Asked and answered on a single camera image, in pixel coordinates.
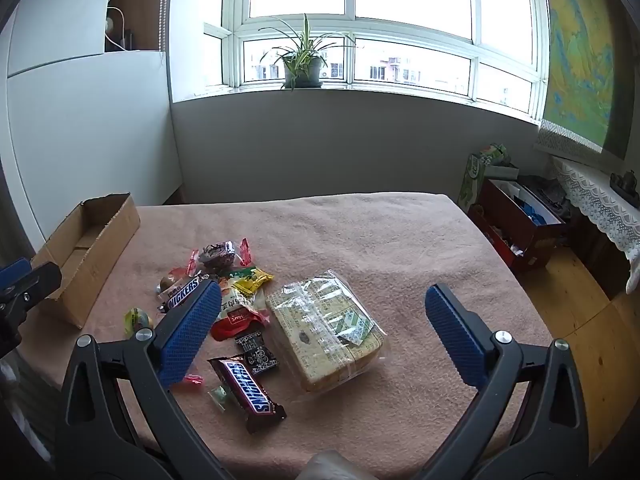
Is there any small brown chocolate bar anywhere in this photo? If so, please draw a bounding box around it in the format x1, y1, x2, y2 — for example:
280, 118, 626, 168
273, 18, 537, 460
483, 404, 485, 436
157, 274, 207, 313

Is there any green and yellow round candy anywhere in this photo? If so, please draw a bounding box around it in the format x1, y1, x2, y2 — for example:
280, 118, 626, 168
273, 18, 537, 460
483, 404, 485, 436
124, 307, 152, 337

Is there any potted spider plant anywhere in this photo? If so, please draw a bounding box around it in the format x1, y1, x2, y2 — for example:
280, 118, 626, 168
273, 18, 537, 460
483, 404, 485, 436
260, 14, 358, 91

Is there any red and white snack pouch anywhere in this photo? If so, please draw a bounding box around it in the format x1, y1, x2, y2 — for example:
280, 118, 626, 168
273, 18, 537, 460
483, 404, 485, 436
210, 266, 273, 342

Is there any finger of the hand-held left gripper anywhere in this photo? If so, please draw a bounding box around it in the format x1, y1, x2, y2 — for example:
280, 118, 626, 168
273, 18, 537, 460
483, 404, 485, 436
0, 257, 63, 357

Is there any small green wrapped candy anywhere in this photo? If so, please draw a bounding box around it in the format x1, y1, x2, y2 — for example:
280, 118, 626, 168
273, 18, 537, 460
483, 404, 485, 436
207, 385, 232, 413

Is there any yellow candy packet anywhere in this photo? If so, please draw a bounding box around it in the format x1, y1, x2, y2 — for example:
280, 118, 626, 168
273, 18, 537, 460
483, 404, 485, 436
232, 267, 275, 297

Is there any large brown chocolate bar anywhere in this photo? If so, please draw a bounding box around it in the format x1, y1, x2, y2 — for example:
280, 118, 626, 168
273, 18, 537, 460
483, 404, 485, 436
207, 355, 287, 435

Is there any yellow and blue wall painting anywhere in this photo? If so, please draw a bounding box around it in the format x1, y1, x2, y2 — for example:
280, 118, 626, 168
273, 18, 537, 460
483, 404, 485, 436
535, 0, 632, 156

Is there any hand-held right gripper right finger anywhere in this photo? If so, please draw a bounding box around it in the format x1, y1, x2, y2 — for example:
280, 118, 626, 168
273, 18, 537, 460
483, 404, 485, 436
415, 283, 596, 480

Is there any red storage box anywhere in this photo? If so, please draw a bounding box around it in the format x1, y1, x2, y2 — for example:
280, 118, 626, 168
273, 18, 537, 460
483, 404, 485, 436
481, 177, 570, 274

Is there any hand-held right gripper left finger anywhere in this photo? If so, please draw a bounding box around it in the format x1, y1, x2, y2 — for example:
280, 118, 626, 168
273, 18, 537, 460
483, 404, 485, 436
55, 279, 236, 480

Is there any dark figurine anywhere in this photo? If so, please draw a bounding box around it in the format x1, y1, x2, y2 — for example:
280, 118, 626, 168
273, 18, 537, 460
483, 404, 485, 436
610, 170, 639, 196

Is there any black patterned snack packet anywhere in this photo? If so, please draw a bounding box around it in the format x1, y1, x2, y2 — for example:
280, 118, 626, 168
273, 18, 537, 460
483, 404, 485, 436
235, 330, 280, 376

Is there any white cable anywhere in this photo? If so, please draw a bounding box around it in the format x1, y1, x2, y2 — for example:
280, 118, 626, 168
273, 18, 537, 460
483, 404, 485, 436
106, 0, 135, 53

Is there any brown cardboard box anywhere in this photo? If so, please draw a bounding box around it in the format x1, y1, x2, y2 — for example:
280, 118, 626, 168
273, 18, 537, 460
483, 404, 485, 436
31, 192, 141, 330

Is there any white lace cloth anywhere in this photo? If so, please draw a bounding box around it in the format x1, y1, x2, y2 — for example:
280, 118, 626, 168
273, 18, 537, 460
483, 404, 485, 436
550, 155, 640, 262

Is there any white cabinet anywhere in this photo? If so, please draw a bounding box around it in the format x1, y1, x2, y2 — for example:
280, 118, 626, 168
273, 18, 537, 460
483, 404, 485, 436
0, 0, 183, 256

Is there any clear wrapped cake package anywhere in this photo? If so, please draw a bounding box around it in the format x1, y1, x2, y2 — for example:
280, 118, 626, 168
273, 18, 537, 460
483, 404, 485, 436
265, 270, 390, 395

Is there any green carton box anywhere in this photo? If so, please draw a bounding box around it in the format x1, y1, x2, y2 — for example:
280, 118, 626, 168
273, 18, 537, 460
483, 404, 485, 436
457, 142, 512, 212

